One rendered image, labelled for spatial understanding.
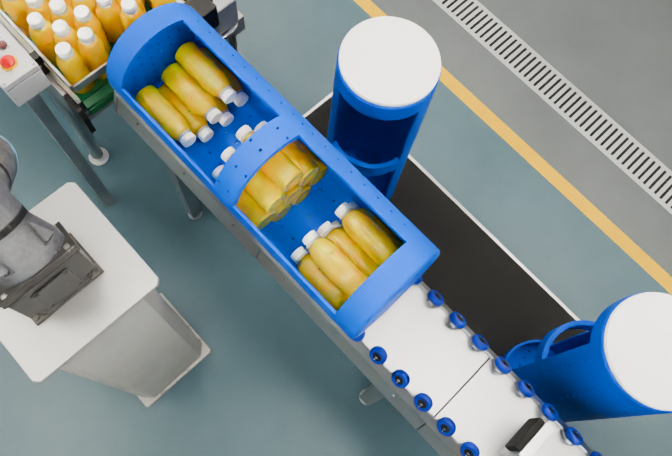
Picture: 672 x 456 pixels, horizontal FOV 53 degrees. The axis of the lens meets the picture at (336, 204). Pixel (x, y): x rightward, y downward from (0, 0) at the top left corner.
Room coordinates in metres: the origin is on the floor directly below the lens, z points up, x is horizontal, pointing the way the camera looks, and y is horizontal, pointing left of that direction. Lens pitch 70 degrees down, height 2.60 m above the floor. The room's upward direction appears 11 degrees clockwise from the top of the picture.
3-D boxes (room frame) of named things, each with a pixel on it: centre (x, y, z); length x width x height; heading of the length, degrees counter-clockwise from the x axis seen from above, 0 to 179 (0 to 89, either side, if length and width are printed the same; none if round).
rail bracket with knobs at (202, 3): (1.08, 0.48, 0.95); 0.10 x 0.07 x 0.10; 144
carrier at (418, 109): (1.00, -0.07, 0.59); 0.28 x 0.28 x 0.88
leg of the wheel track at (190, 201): (0.79, 0.55, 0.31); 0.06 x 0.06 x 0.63; 54
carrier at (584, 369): (0.37, -0.82, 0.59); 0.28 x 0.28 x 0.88
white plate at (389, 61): (1.00, -0.07, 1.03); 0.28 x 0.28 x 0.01
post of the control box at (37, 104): (0.77, 0.90, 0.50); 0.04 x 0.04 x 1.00; 54
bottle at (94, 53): (0.88, 0.71, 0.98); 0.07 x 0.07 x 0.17
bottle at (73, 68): (0.82, 0.75, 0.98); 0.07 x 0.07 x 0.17
